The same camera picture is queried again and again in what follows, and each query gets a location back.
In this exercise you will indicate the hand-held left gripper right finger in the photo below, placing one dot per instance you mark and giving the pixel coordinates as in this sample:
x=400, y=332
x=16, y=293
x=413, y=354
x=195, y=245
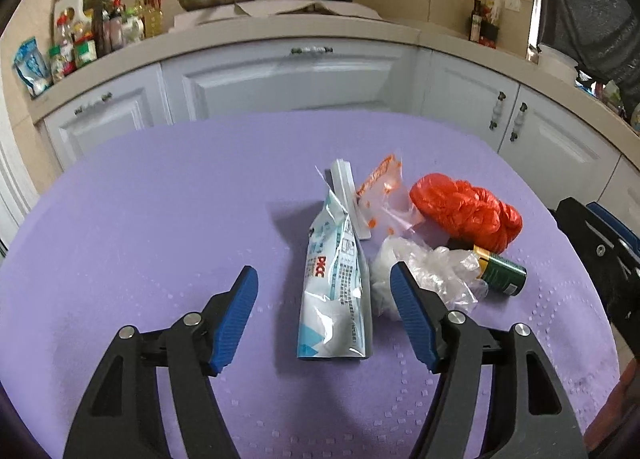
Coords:
x=415, y=319

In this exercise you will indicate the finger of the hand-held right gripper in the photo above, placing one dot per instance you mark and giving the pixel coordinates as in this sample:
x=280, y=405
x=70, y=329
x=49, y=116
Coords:
x=612, y=224
x=580, y=219

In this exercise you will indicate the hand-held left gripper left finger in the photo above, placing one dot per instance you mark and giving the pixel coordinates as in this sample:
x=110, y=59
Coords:
x=235, y=319

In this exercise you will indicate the clear plastic glove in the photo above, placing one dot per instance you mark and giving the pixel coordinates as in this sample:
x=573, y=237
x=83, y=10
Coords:
x=435, y=269

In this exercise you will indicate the white blue pouch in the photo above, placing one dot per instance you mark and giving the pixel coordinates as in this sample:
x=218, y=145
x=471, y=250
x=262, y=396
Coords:
x=332, y=289

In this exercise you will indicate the large red plastic bag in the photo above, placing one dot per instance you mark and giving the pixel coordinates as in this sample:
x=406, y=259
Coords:
x=465, y=211

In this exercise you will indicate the clear orange-printed bag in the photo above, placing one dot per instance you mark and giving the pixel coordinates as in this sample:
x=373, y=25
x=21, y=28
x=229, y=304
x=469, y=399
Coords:
x=385, y=194

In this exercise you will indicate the white plastic sealing clip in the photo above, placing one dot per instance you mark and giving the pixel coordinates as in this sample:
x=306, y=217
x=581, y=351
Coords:
x=345, y=194

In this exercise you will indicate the white cabinet door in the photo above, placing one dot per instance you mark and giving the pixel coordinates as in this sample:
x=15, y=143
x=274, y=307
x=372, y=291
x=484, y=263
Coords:
x=620, y=184
x=460, y=89
x=110, y=134
x=565, y=139

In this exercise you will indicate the purple tablecloth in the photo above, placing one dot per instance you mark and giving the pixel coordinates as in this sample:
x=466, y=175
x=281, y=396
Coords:
x=150, y=239

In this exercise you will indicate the white plastic container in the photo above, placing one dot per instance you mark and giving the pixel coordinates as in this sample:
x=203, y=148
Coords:
x=557, y=64

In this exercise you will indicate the red box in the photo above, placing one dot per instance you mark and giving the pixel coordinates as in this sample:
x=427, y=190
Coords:
x=487, y=43

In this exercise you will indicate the dark curtain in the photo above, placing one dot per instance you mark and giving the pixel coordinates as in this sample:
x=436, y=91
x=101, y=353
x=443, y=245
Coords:
x=590, y=14

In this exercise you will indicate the black utensil holder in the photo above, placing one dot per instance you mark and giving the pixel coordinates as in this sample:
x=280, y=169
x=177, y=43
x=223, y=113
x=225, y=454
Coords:
x=491, y=31

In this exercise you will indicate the dark olive oil bottle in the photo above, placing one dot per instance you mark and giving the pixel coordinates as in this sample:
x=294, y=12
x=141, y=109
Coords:
x=475, y=24

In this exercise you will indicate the white paper bag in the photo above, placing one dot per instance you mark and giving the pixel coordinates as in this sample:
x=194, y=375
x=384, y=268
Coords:
x=495, y=6

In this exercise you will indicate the white drawer front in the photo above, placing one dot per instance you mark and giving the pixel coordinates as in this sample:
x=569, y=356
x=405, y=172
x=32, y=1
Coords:
x=300, y=84

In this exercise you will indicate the beige kitchen countertop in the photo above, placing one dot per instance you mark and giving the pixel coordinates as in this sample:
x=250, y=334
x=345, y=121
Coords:
x=350, y=31

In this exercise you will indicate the cardboard sheet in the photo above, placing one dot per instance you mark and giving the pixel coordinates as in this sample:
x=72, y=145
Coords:
x=300, y=9

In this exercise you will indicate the row of condiment bottles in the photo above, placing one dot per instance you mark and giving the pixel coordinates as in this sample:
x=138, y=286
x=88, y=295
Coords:
x=110, y=24

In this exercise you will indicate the blue snack packet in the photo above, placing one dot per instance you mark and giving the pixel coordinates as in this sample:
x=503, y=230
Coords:
x=32, y=69

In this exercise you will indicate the white wall socket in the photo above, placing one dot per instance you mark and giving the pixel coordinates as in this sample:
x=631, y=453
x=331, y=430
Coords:
x=512, y=2

